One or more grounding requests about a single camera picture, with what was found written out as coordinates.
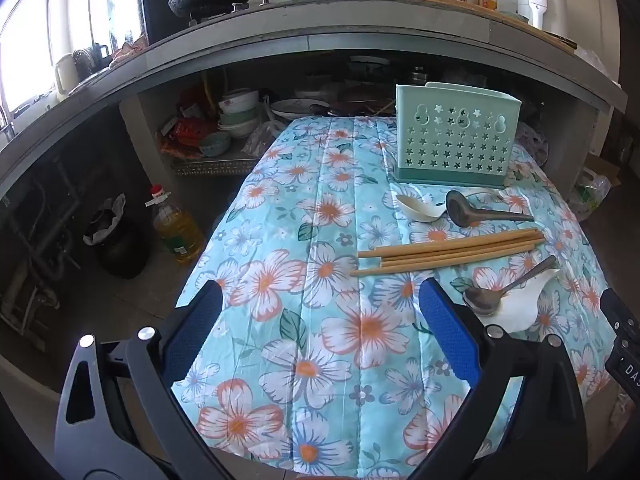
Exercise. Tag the stack of bowls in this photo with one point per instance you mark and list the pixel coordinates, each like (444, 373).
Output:
(237, 110)

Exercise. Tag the purple plastic bag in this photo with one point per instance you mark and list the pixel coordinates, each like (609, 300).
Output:
(532, 140)

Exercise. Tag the green plastic utensil holder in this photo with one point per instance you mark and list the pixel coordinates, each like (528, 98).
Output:
(450, 177)

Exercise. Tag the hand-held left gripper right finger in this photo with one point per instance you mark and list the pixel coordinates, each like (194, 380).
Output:
(450, 332)

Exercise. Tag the red snack packets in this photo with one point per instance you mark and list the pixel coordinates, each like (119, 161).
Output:
(187, 132)

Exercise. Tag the white plate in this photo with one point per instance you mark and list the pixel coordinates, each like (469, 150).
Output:
(295, 107)

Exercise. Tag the black trash bin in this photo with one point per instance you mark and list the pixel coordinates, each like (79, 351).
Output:
(120, 255)

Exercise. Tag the gas stove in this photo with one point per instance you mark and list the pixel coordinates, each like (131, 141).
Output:
(250, 7)

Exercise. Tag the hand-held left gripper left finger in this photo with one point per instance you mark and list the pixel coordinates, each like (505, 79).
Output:
(192, 332)

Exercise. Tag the grey drain pipe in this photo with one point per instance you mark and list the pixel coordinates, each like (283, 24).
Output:
(50, 265)

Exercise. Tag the white jug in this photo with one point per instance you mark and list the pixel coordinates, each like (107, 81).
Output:
(66, 77)

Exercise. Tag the dark metal ladle spoon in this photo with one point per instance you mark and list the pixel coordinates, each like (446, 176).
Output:
(460, 207)

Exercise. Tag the white green plastic bag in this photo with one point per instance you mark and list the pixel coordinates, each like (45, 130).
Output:
(592, 192)

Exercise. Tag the black kettle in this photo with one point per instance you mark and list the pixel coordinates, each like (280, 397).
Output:
(92, 57)

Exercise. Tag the teal bowl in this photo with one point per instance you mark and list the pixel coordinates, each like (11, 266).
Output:
(215, 142)

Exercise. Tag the cooking oil bottle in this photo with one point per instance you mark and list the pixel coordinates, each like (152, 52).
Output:
(177, 230)

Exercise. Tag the floral quilted blanket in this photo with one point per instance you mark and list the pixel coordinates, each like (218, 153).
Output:
(325, 310)

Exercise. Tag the clear plastic bag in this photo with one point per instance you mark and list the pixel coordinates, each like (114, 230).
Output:
(262, 140)

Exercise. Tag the cardboard box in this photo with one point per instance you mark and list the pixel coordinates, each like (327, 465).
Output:
(607, 167)

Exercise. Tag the white kitchen appliance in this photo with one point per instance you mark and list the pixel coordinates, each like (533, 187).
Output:
(542, 7)

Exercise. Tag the white ceramic spoon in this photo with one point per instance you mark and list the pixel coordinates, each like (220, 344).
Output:
(520, 312)
(412, 206)

